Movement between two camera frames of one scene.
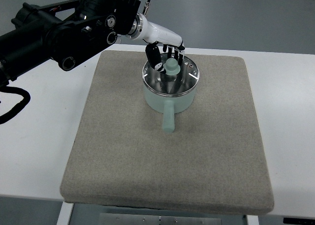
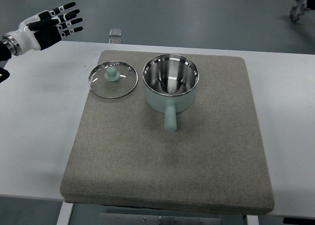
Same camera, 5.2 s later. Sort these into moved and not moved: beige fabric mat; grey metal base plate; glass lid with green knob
Moved: glass lid with green knob
Not moved: grey metal base plate; beige fabric mat
